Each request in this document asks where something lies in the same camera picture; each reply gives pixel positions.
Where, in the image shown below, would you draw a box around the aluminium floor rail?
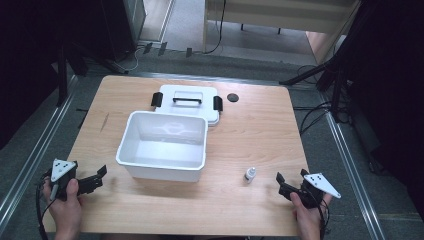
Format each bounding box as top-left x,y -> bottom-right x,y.
0,74 -> 80,226
319,93 -> 388,240

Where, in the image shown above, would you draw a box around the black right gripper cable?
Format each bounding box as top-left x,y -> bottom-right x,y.
313,196 -> 332,240

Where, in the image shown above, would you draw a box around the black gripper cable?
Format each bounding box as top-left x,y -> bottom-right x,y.
35,170 -> 58,240
313,196 -> 332,240

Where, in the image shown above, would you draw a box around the white box lid black handle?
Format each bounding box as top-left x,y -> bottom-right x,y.
150,83 -> 224,127

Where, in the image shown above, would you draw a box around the black metal stand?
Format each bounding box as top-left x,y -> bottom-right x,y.
55,39 -> 129,108
278,0 -> 381,124

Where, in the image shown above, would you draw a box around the black hanging cable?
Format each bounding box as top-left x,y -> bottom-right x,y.
201,0 -> 228,56

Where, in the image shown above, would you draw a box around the white floor cable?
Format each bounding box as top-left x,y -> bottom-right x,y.
121,45 -> 142,73

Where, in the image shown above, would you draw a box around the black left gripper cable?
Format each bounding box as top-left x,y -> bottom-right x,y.
35,170 -> 58,240

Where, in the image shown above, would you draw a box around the black floor cables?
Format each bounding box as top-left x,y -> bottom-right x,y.
292,63 -> 351,137

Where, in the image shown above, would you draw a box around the pale wooden bench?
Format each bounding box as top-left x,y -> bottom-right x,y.
201,0 -> 363,54

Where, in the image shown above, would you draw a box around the dark cabinet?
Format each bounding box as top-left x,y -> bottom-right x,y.
98,0 -> 148,62

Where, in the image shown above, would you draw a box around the person's right hand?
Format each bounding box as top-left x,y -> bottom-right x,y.
289,191 -> 334,240

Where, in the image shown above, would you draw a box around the small white dropper bottle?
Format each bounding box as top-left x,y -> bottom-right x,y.
243,166 -> 258,185

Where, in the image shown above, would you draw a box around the white plastic storage box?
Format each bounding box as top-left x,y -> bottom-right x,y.
115,110 -> 209,184

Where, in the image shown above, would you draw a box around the person's left hand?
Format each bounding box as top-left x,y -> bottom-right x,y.
42,178 -> 84,240

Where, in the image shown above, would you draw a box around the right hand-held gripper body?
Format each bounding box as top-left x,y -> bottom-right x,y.
289,168 -> 342,210

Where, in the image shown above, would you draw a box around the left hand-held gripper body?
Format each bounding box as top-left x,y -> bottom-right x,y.
42,158 -> 85,202

